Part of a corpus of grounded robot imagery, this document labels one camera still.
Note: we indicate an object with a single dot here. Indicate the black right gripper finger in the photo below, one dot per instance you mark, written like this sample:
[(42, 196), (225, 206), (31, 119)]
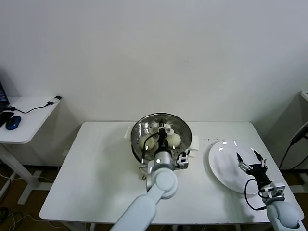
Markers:
[(258, 155), (239, 157)]

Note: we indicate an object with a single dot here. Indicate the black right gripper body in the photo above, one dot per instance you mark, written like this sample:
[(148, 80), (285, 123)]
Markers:
[(258, 172)]

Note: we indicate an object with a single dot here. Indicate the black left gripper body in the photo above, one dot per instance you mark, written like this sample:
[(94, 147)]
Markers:
[(162, 143)]

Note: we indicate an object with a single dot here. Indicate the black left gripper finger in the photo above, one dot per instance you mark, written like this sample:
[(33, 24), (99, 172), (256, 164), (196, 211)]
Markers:
[(161, 124), (162, 132)]

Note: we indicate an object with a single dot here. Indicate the white steamed baozi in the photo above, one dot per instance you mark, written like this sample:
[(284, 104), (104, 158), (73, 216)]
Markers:
[(147, 143), (175, 140)]

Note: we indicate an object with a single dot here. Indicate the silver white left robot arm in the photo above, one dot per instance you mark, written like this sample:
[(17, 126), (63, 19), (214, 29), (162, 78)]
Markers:
[(161, 183)]

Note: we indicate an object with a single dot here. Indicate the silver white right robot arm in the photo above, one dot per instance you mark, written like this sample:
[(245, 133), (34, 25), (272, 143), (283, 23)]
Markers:
[(284, 214)]

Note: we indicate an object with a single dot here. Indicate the stainless steel steamer basket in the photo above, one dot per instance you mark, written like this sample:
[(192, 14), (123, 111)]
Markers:
[(136, 154)]

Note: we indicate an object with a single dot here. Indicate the white round plate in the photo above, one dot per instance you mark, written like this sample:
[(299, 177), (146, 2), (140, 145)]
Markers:
[(223, 163)]

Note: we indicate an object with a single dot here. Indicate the white electric cooker pot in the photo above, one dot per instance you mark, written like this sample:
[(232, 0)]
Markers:
[(195, 143)]

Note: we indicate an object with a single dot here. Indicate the small grey black dongle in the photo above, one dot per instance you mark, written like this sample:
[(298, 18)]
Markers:
[(57, 97)]

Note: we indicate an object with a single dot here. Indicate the white side desk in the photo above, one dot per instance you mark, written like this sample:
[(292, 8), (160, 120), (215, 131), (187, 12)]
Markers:
[(29, 120)]

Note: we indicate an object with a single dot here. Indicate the blue computer mouse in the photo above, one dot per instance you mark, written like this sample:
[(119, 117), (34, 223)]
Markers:
[(13, 123)]

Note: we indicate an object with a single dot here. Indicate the dark laptop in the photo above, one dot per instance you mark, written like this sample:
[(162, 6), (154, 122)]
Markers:
[(2, 96)]

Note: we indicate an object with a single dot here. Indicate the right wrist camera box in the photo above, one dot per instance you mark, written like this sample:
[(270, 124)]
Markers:
[(278, 191)]

